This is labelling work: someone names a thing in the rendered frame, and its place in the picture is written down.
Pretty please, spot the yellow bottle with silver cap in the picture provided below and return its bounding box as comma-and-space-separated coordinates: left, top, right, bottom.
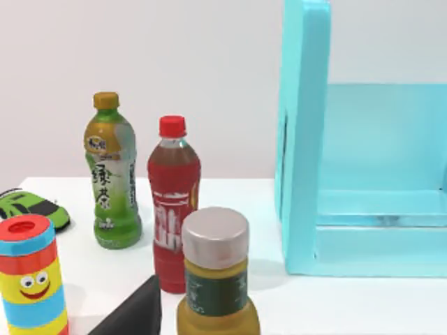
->
175, 207, 262, 335

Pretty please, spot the green tea bottle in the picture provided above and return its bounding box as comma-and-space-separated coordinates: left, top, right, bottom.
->
83, 91, 143, 250

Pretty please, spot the stack of coloured rings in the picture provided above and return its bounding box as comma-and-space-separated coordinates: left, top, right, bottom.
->
0, 214, 70, 335

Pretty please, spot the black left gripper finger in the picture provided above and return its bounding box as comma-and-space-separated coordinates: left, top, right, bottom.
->
87, 274, 164, 335

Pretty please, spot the light blue rack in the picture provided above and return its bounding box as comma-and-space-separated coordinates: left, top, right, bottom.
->
274, 0, 447, 278

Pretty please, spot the green toy car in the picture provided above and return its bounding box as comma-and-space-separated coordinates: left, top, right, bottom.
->
0, 188, 73, 232

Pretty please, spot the red drink bottle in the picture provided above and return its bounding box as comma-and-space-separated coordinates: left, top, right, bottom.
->
147, 115, 203, 293

